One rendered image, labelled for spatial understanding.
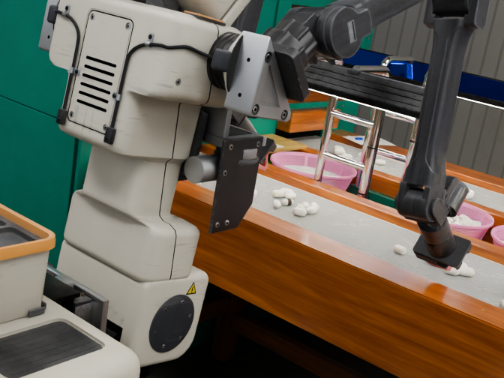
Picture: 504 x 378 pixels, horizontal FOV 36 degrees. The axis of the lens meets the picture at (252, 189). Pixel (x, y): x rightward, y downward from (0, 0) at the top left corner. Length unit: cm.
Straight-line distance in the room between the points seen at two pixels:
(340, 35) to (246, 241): 72
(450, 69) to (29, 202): 130
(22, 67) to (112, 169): 105
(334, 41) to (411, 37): 258
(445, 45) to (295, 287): 61
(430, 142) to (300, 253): 40
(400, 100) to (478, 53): 177
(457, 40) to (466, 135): 215
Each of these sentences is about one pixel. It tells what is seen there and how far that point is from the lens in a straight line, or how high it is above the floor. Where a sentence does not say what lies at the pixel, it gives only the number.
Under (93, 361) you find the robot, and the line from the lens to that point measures 103.
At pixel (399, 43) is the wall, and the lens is 377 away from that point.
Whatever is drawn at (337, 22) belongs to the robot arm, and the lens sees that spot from 117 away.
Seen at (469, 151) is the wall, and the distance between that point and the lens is 362.
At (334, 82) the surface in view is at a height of 107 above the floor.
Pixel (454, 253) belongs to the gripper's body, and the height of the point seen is 84.
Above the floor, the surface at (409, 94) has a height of 109.
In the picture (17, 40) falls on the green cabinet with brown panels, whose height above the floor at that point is 101.
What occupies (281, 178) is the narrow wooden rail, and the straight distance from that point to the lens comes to 221.
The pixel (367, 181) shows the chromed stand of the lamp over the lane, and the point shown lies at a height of 81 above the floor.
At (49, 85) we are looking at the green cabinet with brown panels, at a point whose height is 92.
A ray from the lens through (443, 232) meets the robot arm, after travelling 153.
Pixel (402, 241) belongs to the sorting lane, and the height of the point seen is 74.
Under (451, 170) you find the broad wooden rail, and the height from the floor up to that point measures 76.
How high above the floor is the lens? 132
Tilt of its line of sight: 16 degrees down
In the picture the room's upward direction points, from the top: 10 degrees clockwise
